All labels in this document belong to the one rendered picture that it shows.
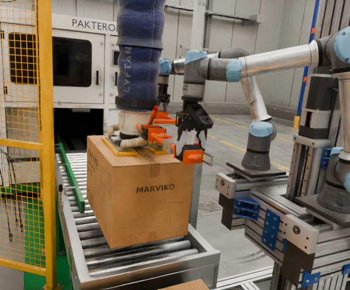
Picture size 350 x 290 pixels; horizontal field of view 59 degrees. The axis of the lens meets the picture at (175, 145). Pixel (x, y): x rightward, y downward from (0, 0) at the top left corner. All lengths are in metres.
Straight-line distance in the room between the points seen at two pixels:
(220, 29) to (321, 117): 10.56
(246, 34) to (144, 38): 11.12
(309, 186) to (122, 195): 0.84
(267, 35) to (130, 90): 11.83
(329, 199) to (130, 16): 1.14
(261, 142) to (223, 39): 10.48
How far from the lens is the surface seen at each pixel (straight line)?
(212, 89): 11.79
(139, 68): 1.52
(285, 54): 1.19
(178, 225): 1.59
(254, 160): 1.62
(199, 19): 4.57
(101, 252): 1.78
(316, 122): 1.47
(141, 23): 1.52
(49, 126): 1.95
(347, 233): 1.36
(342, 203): 1.31
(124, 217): 1.45
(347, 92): 1.10
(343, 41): 1.06
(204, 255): 1.65
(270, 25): 13.28
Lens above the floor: 1.50
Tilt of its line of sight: 14 degrees down
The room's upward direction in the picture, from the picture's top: 4 degrees clockwise
